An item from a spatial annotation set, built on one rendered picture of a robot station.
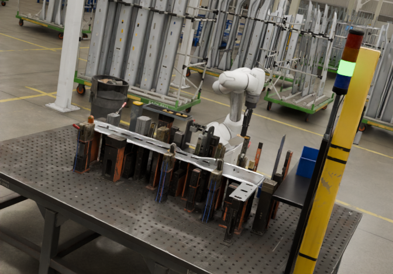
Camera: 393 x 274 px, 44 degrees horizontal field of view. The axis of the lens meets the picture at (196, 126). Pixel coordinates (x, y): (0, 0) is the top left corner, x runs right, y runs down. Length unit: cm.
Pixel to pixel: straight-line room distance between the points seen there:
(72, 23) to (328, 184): 516
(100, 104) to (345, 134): 428
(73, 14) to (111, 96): 143
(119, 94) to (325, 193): 410
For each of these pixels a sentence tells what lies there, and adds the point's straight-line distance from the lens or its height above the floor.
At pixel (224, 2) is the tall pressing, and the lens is 1135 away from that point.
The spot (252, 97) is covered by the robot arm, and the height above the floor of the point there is 152.
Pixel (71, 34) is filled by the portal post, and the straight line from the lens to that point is 711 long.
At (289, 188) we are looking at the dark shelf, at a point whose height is 103.
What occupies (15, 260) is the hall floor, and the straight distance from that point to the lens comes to 386.
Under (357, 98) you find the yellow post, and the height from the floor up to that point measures 176.
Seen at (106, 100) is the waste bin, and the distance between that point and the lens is 628.
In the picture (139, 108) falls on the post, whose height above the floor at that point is 112.
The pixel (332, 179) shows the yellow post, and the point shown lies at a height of 133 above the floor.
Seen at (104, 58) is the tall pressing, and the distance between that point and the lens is 834.
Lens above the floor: 215
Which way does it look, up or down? 16 degrees down
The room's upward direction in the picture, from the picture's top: 12 degrees clockwise
